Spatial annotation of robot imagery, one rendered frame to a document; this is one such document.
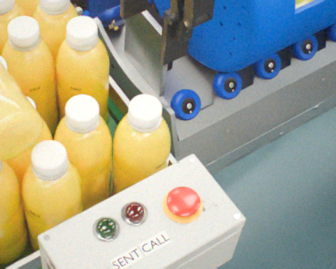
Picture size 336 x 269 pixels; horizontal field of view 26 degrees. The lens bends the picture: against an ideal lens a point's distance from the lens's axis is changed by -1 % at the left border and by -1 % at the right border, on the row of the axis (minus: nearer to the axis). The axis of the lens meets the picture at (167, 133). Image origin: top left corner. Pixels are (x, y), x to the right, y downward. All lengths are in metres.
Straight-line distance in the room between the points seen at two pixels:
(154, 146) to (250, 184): 1.27
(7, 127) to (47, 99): 0.25
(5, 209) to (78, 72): 0.21
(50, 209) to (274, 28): 0.37
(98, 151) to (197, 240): 0.18
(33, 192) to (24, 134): 0.08
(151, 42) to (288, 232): 1.14
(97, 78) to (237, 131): 0.28
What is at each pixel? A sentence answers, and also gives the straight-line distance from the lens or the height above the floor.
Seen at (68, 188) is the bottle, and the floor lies 1.07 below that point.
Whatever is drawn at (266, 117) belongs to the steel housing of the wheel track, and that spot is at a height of 0.86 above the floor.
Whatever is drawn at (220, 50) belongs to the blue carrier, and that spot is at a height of 1.03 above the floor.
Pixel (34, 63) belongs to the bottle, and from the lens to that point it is 0.94.
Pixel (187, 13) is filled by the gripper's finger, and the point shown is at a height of 1.32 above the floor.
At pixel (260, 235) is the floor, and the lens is 2.04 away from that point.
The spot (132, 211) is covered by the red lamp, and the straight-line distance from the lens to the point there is 0.76.
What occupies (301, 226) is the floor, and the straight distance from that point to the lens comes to 2.08.
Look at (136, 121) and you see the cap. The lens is 0.83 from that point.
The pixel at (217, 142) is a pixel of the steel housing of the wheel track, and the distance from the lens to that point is 1.12.
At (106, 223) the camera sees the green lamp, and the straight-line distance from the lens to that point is 0.75.
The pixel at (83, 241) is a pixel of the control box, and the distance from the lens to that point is 0.76.
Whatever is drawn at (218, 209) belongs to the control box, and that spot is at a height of 1.10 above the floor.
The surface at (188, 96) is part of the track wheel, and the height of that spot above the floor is 0.98.
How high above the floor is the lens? 1.77
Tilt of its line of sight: 55 degrees down
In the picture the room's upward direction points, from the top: 8 degrees clockwise
